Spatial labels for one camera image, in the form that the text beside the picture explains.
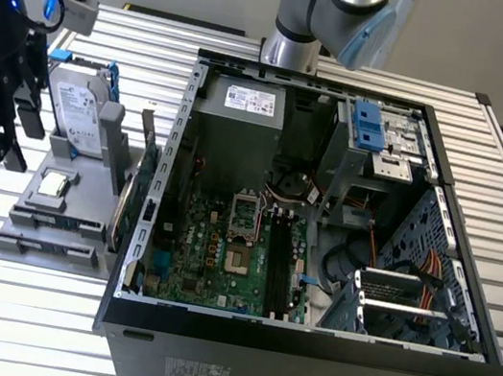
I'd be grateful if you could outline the blue wire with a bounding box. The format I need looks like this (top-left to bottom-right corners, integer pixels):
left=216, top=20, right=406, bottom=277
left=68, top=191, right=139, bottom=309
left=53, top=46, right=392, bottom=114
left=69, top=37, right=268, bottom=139
left=294, top=271, right=321, bottom=287

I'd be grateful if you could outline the red yellow wire bundle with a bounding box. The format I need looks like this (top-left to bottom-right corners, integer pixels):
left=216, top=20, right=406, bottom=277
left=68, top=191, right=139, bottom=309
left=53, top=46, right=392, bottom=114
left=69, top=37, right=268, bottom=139
left=412, top=247, right=450, bottom=316

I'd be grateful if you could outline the silver CPU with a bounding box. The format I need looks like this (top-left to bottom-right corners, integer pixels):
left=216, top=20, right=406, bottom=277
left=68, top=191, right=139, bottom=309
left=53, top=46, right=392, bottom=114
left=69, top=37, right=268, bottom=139
left=35, top=169, right=74, bottom=201

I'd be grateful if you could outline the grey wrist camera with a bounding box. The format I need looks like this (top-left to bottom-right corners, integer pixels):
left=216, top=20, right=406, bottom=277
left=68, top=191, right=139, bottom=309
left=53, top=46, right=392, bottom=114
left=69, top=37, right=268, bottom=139
left=36, top=0, right=102, bottom=38

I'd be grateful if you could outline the CPU socket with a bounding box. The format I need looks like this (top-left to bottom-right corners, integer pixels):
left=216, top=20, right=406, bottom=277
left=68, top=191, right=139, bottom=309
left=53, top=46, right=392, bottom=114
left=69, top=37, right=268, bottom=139
left=222, top=241, right=256, bottom=277

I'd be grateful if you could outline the grey power supply unit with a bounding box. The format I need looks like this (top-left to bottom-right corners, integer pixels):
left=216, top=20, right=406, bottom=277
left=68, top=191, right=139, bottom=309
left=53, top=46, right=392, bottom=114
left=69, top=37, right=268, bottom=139
left=178, top=69, right=293, bottom=202

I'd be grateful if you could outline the metal disk bay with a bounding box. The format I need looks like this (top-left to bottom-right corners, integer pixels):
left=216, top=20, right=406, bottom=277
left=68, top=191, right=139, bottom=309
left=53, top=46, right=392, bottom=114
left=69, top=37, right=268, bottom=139
left=318, top=258, right=460, bottom=351

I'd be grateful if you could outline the pink white wire bundle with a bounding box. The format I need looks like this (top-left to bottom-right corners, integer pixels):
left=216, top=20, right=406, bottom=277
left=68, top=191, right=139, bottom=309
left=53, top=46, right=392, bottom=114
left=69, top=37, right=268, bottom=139
left=259, top=180, right=311, bottom=218

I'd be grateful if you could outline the metal drive cage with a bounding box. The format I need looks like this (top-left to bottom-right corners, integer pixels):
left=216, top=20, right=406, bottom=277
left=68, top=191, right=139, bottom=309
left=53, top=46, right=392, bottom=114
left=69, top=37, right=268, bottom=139
left=309, top=92, right=451, bottom=240

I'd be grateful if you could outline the green graphics card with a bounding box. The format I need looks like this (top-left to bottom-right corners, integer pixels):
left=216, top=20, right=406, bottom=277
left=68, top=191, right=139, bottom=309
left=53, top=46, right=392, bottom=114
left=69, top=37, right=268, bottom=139
left=104, top=103, right=172, bottom=258

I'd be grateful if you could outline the black rail with yellow end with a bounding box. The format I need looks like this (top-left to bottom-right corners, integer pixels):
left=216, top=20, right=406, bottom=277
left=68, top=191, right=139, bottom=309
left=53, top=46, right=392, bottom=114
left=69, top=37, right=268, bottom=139
left=120, top=2, right=249, bottom=38

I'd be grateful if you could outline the metal socket cover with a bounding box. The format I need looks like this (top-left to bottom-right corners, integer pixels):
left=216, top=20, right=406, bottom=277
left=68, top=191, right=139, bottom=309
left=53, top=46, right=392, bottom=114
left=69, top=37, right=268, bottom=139
left=225, top=187, right=265, bottom=245

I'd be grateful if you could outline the green motherboard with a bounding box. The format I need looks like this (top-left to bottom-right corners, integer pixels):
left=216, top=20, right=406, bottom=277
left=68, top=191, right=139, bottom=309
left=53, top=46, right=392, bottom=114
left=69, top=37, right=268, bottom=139
left=138, top=180, right=329, bottom=328

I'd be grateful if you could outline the black RAM slot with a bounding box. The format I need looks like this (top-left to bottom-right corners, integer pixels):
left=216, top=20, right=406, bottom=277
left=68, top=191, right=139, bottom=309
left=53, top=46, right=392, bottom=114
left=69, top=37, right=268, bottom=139
left=255, top=207, right=292, bottom=320
left=267, top=209, right=304, bottom=322
left=272, top=210, right=310, bottom=323
left=261, top=208, right=298, bottom=321

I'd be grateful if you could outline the hard disk in blue carrier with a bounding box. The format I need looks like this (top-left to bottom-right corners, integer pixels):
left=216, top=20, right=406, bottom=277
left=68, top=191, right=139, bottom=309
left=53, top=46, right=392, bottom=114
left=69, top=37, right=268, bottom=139
left=32, top=45, right=127, bottom=162

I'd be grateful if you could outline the black looped cable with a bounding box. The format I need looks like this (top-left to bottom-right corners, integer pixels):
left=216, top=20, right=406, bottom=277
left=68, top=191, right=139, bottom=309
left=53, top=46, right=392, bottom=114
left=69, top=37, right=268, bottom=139
left=317, top=225, right=371, bottom=295

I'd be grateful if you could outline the orange wire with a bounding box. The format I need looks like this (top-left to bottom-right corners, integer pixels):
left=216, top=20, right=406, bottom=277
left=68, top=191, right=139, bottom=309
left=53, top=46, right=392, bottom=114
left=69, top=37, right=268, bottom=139
left=362, top=221, right=385, bottom=270

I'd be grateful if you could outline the black open PC case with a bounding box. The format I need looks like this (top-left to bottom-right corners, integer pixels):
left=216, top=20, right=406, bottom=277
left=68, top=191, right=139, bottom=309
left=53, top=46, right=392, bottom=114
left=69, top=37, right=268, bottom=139
left=82, top=35, right=503, bottom=376

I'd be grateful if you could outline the metal locking lever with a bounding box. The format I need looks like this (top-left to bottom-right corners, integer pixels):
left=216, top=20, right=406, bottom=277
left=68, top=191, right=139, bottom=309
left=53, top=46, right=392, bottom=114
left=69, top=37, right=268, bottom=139
left=250, top=196, right=266, bottom=245

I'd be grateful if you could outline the blue plastic drive bracket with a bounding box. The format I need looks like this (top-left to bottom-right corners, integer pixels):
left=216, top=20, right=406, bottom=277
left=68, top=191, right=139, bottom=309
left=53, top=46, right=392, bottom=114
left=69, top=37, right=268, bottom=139
left=345, top=97, right=390, bottom=154

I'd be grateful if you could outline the grey parts rack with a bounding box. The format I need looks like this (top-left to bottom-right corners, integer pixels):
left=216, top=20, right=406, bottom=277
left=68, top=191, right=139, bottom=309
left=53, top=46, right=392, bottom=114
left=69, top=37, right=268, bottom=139
left=0, top=82, right=155, bottom=283

